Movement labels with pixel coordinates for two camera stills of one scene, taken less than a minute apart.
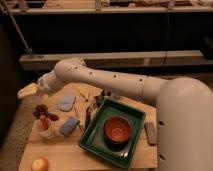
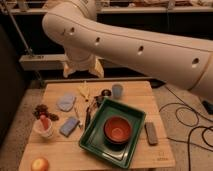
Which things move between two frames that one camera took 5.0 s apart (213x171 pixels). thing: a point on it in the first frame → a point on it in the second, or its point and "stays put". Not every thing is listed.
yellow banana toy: (84, 90) stays put
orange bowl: (117, 130) stays put
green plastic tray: (93, 137) stays put
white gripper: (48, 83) → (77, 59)
